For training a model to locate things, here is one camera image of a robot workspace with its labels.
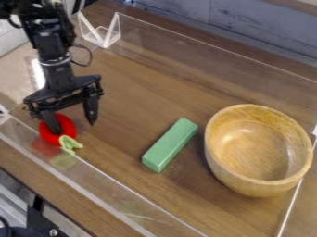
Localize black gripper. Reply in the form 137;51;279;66
25;56;105;135

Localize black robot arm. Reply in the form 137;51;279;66
0;0;105;134

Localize green rectangular block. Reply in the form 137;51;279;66
142;118;199;173

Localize wooden bowl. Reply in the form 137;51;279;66
205;104;314;197

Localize clear acrylic front wall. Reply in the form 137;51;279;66
0;115;208;237

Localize clear acrylic wall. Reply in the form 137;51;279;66
117;13;317;125
0;115;208;237

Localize clear acrylic corner bracket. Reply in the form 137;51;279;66
77;12;122;48

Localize black metal mount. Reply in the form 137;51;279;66
0;193;70;237

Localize clear acrylic back wall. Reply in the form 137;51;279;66
117;13;317;125

